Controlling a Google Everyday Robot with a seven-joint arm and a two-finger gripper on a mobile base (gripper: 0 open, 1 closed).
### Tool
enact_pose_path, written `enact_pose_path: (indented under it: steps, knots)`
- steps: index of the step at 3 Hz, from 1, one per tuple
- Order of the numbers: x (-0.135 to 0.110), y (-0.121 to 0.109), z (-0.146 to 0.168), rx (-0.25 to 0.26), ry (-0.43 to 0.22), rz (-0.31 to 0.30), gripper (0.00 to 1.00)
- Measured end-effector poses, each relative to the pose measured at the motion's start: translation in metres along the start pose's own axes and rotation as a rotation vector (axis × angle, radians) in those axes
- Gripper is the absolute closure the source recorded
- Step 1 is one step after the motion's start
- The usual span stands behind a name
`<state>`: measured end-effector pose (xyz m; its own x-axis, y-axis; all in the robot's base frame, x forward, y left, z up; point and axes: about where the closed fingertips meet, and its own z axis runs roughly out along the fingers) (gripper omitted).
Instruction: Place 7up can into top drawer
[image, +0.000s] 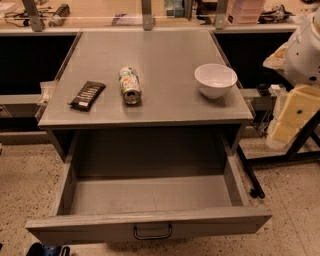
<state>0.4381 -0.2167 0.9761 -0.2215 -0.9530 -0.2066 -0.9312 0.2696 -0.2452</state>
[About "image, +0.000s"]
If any blue object at floor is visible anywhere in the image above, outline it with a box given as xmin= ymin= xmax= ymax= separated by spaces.
xmin=26 ymin=242 xmax=71 ymax=256

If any grey open top drawer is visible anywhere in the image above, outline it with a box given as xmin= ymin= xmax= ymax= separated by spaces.
xmin=26 ymin=126 xmax=272 ymax=245

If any black metal drawer handle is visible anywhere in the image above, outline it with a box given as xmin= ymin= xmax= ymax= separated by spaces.
xmin=133 ymin=224 xmax=173 ymax=241

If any black metal stand frame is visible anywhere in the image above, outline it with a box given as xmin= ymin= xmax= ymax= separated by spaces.
xmin=236 ymin=109 xmax=320 ymax=200

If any grey cabinet with top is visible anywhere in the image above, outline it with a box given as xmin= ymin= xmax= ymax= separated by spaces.
xmin=37 ymin=29 xmax=255 ymax=163

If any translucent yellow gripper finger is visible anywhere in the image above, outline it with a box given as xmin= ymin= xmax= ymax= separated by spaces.
xmin=270 ymin=84 xmax=320 ymax=144

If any grey metal upright post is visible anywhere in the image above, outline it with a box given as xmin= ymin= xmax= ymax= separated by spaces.
xmin=22 ymin=0 xmax=45 ymax=32

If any grey metal right post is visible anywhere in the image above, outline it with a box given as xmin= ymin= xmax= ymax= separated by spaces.
xmin=214 ymin=0 xmax=228 ymax=30

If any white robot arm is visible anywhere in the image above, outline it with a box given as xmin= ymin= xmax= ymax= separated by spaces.
xmin=268 ymin=9 xmax=320 ymax=146

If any black snack bar wrapper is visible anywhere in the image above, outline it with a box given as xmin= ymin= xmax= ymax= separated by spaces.
xmin=69 ymin=81 xmax=106 ymax=112

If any grey metal centre post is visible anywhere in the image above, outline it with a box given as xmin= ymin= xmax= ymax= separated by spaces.
xmin=141 ymin=0 xmax=153 ymax=31

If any pink plastic container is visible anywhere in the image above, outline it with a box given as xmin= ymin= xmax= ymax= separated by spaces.
xmin=227 ymin=0 xmax=265 ymax=24

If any white ceramic bowl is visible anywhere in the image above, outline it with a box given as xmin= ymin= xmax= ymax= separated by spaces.
xmin=194 ymin=63 xmax=238 ymax=99

